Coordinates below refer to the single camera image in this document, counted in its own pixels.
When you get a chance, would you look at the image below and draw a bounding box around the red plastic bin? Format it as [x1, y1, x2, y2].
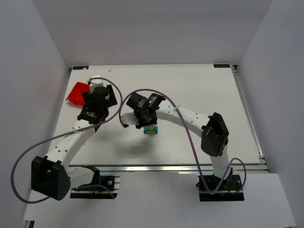
[66, 82, 90, 106]

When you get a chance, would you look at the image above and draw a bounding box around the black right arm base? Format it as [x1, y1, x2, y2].
[196, 174, 245, 202]

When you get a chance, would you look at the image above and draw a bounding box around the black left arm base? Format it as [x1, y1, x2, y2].
[67, 165, 120, 200]

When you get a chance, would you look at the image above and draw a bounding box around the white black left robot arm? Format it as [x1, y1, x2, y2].
[31, 85, 117, 200]

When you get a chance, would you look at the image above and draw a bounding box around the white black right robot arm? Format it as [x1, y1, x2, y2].
[120, 93, 230, 179]

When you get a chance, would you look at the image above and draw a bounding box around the long teal wood block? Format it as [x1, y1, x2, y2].
[144, 125, 158, 134]

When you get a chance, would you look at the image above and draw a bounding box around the blue label sticker left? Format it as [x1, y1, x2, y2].
[72, 66, 89, 70]

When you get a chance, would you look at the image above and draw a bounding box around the blue label sticker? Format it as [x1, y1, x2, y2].
[213, 64, 230, 68]
[72, 66, 89, 70]

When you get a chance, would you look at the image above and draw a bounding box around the blue label sticker right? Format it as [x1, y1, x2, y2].
[213, 64, 230, 68]

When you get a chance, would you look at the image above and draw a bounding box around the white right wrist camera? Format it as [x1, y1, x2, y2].
[120, 113, 141, 129]

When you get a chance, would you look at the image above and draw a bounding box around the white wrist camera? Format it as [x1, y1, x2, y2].
[120, 113, 141, 129]
[87, 75, 104, 93]

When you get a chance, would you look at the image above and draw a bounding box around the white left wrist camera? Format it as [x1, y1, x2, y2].
[87, 75, 104, 93]

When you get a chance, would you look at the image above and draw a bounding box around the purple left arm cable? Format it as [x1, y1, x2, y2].
[13, 77, 124, 204]

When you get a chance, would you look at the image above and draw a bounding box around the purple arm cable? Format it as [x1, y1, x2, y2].
[13, 77, 124, 204]
[118, 89, 247, 196]

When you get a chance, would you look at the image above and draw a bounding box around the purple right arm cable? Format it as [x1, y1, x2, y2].
[118, 89, 247, 196]

